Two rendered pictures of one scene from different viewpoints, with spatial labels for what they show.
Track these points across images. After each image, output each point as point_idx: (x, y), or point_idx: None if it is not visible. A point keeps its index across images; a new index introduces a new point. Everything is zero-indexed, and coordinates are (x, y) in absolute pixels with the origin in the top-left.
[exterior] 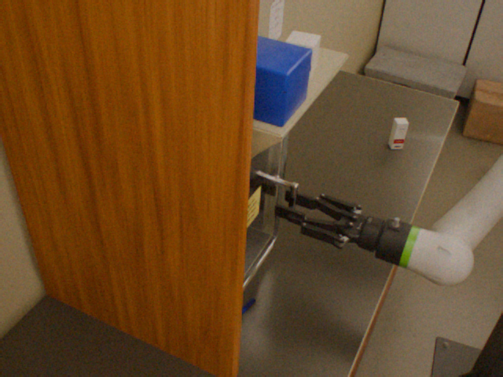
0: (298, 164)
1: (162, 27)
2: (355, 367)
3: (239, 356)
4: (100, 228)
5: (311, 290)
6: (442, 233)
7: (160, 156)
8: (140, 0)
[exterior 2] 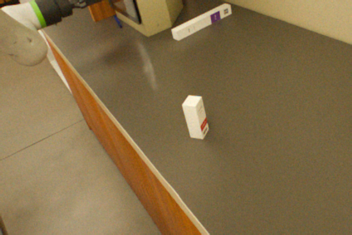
0: (218, 59)
1: None
2: (159, 222)
3: (90, 10)
4: None
5: (105, 44)
6: (15, 8)
7: None
8: None
